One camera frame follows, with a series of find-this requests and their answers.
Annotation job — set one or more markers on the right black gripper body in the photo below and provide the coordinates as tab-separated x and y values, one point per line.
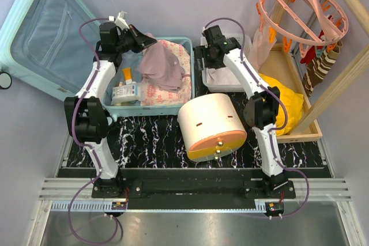
209	60

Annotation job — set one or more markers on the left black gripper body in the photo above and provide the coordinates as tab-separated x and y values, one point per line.
127	42

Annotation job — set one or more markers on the light purple knit top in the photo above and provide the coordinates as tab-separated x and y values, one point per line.
162	67

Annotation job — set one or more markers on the white round drum box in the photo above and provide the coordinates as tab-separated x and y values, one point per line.
210	127

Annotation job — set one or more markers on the light blue hard-shell suitcase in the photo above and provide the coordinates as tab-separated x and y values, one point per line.
44	43

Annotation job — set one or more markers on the white shirt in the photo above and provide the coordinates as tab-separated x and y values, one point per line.
222	76

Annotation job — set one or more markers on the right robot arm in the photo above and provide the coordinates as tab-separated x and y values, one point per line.
261	109

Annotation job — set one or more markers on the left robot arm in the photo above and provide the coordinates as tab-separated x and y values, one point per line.
88	121

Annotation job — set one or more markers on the orange tube white cap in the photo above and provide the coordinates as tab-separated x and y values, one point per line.
127	76

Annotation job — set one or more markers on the white perforated plastic basket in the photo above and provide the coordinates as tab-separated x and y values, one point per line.
227	88

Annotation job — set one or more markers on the translucent pink plastic bag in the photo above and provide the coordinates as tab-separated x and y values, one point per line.
261	47

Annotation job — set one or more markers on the white toiletry pack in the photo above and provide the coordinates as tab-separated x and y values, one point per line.
127	93

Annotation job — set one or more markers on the cream pink-print cloth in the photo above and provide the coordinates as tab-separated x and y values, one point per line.
154	95

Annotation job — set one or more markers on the wooden tray base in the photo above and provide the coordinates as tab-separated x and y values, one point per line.
281	66

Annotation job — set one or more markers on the yellow cloth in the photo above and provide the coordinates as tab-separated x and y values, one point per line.
292	101

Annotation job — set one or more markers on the pink round clip hanger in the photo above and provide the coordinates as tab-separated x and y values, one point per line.
307	24

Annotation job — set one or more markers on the red cloth item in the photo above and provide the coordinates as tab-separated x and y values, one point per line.
310	56

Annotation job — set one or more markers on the brown striped cloth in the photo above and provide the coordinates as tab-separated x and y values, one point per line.
317	70

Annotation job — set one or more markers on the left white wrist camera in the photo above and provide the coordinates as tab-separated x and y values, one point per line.
119	20

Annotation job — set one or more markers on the wooden hanger rack frame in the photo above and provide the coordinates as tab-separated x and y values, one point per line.
345	70

